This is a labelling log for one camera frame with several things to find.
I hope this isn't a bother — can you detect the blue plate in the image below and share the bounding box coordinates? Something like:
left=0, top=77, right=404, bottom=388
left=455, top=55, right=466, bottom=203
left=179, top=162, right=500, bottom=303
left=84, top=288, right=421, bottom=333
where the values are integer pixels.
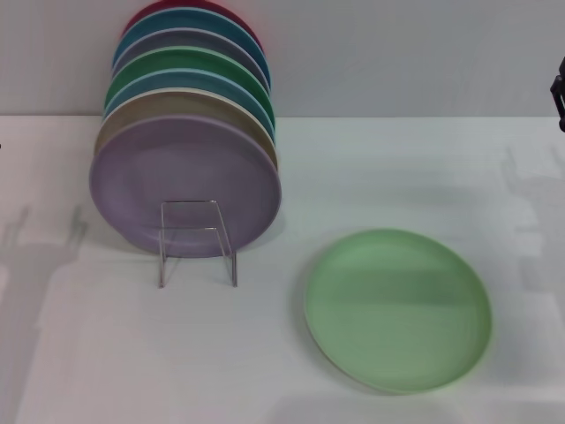
left=102, top=68, right=277, bottom=142

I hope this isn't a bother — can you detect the red plate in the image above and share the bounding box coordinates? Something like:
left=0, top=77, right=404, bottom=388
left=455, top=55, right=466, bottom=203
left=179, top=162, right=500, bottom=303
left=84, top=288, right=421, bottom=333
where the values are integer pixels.
left=122, top=0, right=266, bottom=54

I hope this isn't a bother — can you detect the teal plate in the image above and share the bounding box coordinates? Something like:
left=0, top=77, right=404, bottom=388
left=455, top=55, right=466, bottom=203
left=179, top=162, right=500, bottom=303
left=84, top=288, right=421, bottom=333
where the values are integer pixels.
left=112, top=7, right=271, bottom=85

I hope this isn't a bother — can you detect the grey purple plate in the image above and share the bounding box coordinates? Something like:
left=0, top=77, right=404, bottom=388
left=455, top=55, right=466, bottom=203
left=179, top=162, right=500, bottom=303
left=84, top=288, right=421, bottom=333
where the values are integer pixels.
left=112, top=28, right=271, bottom=96

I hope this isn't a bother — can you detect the dark green plate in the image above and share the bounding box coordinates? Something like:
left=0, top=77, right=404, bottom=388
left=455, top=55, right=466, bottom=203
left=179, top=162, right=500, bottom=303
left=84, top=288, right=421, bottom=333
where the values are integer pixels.
left=104, top=45, right=275, bottom=116

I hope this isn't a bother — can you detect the light green plate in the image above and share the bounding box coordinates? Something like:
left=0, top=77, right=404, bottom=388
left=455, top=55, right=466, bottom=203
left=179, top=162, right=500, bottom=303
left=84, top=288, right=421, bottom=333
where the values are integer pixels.
left=302, top=227, right=494, bottom=395

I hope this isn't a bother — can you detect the beige plate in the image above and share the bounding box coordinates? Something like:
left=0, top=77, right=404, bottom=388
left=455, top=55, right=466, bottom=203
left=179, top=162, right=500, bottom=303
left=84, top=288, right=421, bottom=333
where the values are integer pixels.
left=94, top=87, right=280, bottom=173

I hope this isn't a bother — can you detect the lilac plate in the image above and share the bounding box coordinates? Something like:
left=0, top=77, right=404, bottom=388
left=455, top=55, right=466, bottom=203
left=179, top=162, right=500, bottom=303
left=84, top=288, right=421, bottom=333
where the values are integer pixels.
left=87, top=113, right=283, bottom=260

